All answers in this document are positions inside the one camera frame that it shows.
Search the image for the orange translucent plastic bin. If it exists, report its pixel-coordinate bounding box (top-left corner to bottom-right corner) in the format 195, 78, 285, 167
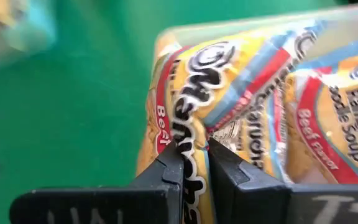
152, 2, 358, 63

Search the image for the teal plastic bin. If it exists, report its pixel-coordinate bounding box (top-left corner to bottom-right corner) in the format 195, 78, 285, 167
0, 0, 58, 60

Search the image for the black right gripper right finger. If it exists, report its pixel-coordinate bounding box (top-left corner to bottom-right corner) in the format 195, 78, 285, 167
208, 138, 358, 224

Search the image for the Maruchan beef ramen pack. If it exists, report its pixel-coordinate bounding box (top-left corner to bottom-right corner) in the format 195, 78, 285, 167
211, 26, 323, 180
283, 43, 358, 185
134, 29, 293, 224

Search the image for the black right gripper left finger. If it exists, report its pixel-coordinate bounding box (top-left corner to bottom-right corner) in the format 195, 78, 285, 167
9, 141, 185, 224

